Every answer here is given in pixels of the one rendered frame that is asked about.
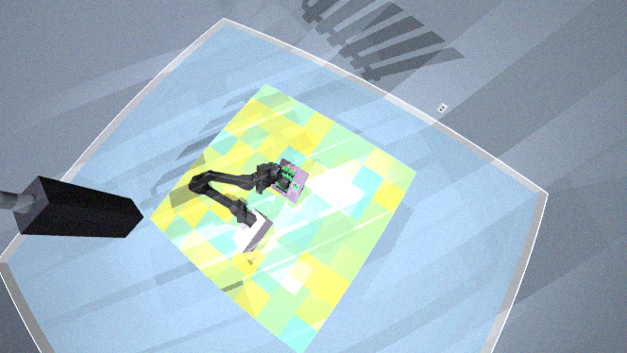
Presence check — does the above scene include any lilac switch panel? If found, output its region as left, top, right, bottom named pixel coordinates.
left=271, top=158, right=309, bottom=203

